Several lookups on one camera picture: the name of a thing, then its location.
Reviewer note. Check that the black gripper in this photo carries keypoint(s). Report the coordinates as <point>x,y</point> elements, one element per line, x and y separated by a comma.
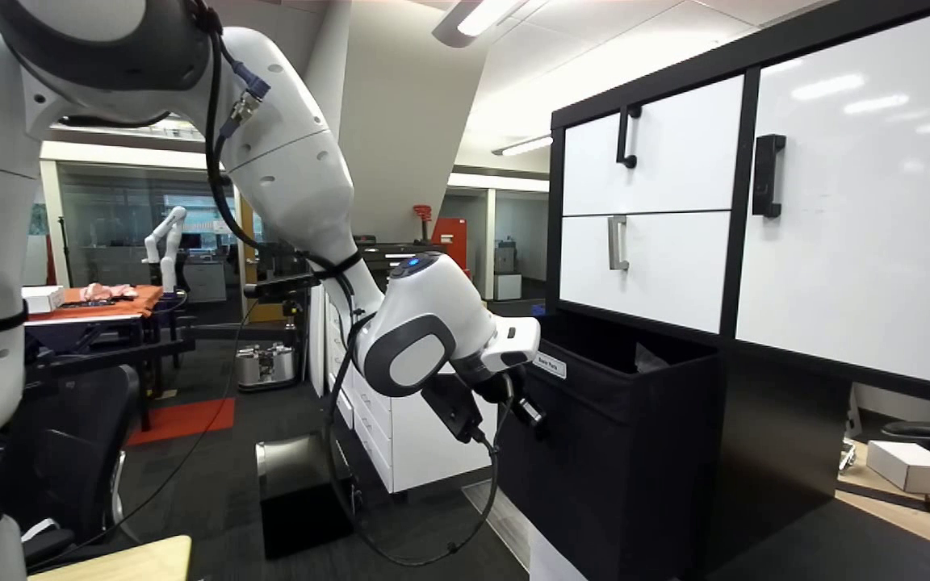
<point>498,385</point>

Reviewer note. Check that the black fabric basket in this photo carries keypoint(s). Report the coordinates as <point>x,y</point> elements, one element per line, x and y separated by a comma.
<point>594,472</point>

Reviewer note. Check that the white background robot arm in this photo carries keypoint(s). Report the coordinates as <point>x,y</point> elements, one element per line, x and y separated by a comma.
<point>161,236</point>

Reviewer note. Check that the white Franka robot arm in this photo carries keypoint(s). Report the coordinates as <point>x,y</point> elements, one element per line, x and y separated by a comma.
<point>291,162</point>

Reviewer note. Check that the white basket label tag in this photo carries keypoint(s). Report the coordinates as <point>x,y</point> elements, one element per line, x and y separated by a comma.
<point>548,366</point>

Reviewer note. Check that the white drawer cabinet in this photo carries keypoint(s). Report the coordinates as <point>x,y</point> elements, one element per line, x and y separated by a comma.
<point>412,440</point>

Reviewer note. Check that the black and white cabinet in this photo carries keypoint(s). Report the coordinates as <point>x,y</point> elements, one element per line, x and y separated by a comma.
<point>788,430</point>

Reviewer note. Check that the white cabinet door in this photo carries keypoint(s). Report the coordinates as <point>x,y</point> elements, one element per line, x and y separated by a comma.
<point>872,236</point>

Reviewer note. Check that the black floor box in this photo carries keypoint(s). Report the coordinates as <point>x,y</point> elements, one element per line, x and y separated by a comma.
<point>306,516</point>

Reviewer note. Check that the silver metal case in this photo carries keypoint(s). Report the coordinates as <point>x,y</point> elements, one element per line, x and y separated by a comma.
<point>267,368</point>

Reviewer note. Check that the red floor mat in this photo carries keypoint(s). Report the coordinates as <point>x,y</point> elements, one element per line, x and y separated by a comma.
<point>184,421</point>

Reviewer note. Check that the flat white box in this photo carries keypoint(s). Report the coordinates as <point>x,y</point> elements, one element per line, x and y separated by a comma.
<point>912,469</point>

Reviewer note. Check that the ceiling light panel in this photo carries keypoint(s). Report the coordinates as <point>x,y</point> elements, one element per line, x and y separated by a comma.
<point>487,16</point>

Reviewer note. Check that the orange topped table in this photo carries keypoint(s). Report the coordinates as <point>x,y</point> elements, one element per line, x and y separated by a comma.
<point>112,306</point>

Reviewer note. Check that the pale wooden table corner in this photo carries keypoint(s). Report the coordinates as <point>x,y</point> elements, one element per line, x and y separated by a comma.
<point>122,563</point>

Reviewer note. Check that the black office chair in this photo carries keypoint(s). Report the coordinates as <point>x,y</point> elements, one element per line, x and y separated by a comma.
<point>65,440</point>

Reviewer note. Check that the small white box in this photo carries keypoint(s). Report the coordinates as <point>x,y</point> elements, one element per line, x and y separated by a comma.
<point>40,299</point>

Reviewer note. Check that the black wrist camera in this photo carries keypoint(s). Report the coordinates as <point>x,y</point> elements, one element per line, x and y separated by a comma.
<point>454,407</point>

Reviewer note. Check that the red wall cabinet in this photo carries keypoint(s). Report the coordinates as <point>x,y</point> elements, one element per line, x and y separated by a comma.
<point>450,243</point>

